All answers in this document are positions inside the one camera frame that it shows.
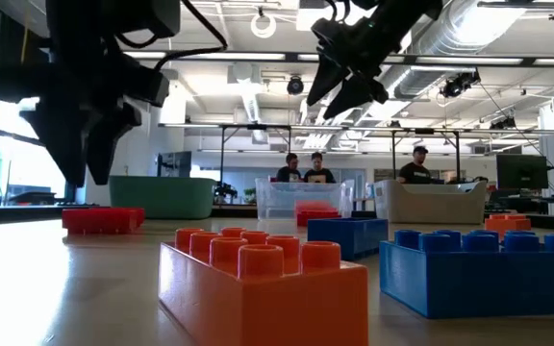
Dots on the black background rig frame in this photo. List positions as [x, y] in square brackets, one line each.
[222, 154]
[457, 154]

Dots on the small background plant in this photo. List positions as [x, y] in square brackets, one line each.
[250, 195]

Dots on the black aluminium rig frame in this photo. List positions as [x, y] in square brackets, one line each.
[41, 213]

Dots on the silver ventilation duct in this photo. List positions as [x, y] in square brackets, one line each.
[450, 38]

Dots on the LED light bar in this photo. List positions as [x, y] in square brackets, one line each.
[238, 56]

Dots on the person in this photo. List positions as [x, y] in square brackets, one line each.
[289, 173]
[414, 173]
[319, 174]

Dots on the black background robot arm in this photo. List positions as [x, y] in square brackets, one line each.
[225, 191]

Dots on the clear plastic bin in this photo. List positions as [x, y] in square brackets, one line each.
[277, 202]

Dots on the large red toy brick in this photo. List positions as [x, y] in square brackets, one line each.
[99, 221]
[318, 218]

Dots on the white plastic bin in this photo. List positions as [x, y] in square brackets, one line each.
[431, 206]

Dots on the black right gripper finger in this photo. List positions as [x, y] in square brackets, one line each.
[327, 79]
[359, 93]

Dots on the green plastic bin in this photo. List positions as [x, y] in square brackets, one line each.
[161, 199]

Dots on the black ceiling camera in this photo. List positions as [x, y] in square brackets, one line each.
[457, 85]
[295, 86]

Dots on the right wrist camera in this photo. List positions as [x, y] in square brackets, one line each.
[330, 33]

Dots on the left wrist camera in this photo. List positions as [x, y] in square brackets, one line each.
[157, 17]

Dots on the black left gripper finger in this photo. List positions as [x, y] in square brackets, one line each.
[111, 134]
[70, 144]

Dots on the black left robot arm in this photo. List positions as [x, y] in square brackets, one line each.
[80, 19]

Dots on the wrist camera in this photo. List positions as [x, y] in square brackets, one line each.
[157, 17]
[330, 33]

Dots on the large blue toy brick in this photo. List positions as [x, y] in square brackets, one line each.
[474, 283]

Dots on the black computer monitor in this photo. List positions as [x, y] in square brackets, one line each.
[176, 164]
[522, 172]

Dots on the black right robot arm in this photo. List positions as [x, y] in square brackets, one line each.
[402, 14]

